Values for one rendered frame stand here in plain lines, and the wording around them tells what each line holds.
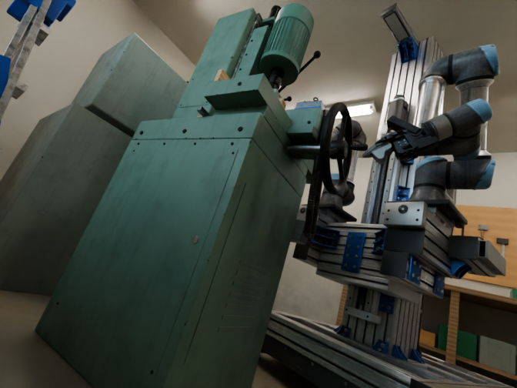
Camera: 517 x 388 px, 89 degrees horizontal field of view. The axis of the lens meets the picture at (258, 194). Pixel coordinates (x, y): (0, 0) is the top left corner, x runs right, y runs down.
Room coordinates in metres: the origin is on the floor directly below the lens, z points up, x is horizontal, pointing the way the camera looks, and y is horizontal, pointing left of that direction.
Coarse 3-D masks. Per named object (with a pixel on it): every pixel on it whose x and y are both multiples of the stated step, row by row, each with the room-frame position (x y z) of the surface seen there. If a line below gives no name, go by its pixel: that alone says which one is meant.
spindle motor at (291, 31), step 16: (288, 16) 0.86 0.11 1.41; (304, 16) 0.86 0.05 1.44; (272, 32) 0.90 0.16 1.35; (288, 32) 0.85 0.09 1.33; (304, 32) 0.87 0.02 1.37; (272, 48) 0.87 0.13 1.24; (288, 48) 0.86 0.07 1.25; (304, 48) 0.91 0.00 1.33; (272, 64) 0.90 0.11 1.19; (288, 64) 0.88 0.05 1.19; (288, 80) 0.97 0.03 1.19
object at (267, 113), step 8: (216, 112) 0.79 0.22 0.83; (224, 112) 0.77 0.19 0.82; (232, 112) 0.75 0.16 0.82; (240, 112) 0.73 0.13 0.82; (248, 112) 0.71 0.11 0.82; (264, 112) 0.68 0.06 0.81; (272, 120) 0.72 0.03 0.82; (272, 128) 0.73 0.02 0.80; (280, 128) 0.77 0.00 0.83; (280, 136) 0.78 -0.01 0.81; (288, 144) 0.83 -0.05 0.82; (296, 160) 0.91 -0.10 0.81; (304, 168) 0.98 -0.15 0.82
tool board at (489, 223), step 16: (464, 208) 2.96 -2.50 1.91; (480, 208) 2.86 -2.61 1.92; (496, 208) 2.77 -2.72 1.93; (512, 208) 2.68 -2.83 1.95; (480, 224) 2.86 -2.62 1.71; (496, 224) 2.76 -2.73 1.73; (512, 224) 2.68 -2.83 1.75; (496, 240) 2.76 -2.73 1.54; (512, 240) 2.67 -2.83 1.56; (512, 256) 2.67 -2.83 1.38; (512, 272) 2.67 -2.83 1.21
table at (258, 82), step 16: (224, 80) 0.71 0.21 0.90; (240, 80) 0.67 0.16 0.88; (256, 80) 0.64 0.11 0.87; (208, 96) 0.73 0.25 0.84; (224, 96) 0.71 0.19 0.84; (240, 96) 0.68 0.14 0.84; (256, 96) 0.66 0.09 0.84; (272, 96) 0.69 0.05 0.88; (272, 112) 0.71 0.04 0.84; (288, 128) 0.80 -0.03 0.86; (304, 128) 0.77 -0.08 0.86; (304, 160) 0.97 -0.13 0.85
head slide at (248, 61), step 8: (256, 32) 0.96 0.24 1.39; (264, 32) 0.93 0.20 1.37; (256, 40) 0.95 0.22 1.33; (264, 40) 0.94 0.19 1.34; (248, 48) 0.96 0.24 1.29; (256, 48) 0.93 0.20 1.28; (264, 48) 0.95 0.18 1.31; (248, 56) 0.95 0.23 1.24; (256, 56) 0.93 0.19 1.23; (240, 64) 0.97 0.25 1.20; (248, 64) 0.94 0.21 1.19; (256, 64) 0.94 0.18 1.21; (240, 72) 0.96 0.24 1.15; (248, 72) 0.93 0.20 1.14; (256, 72) 0.96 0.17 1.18
